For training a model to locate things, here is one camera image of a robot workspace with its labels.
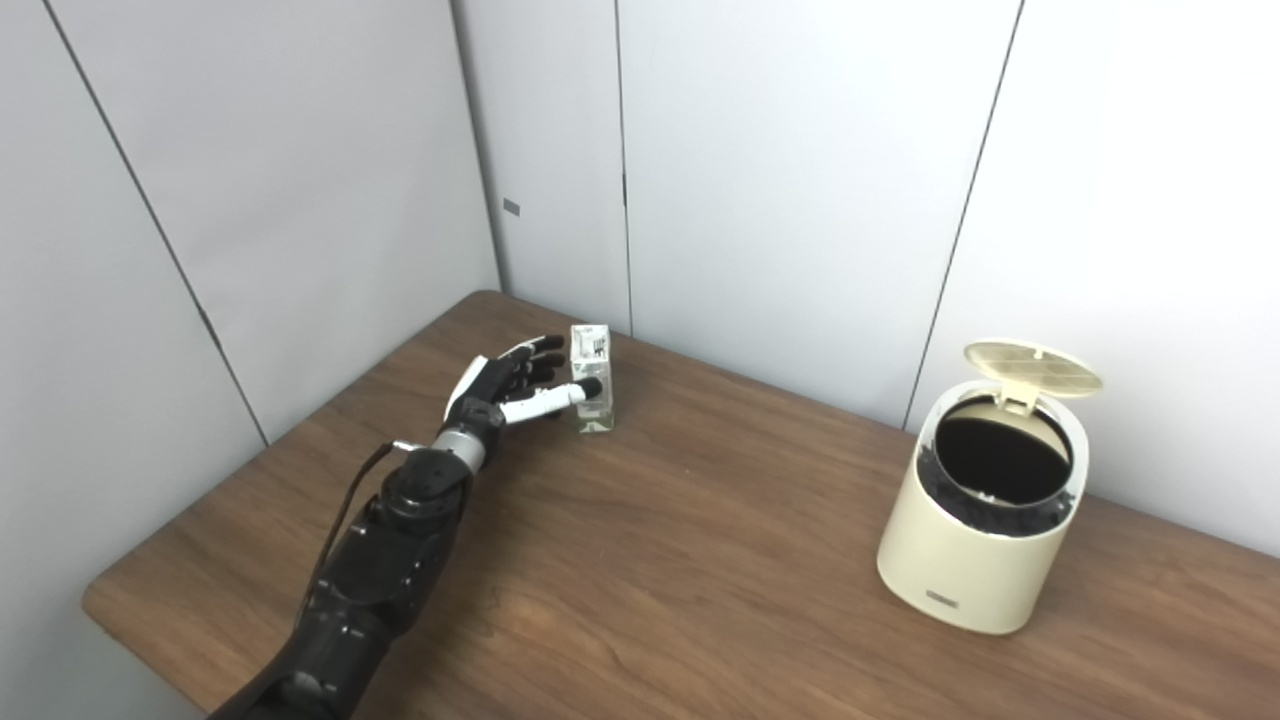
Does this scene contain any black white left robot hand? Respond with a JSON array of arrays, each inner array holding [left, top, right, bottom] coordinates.
[[443, 335, 603, 449]]

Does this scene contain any white green milk carton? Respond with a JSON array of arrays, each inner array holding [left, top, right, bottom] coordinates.
[[570, 323, 615, 435]]

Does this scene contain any cream round bin lid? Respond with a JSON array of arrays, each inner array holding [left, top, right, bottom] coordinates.
[[963, 341, 1103, 415]]

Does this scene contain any cream-colored desktop trash bin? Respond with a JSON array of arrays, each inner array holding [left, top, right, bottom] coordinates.
[[877, 378, 1090, 635]]

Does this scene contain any black bin liner bag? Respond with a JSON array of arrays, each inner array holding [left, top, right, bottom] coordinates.
[[918, 440, 1077, 539]]

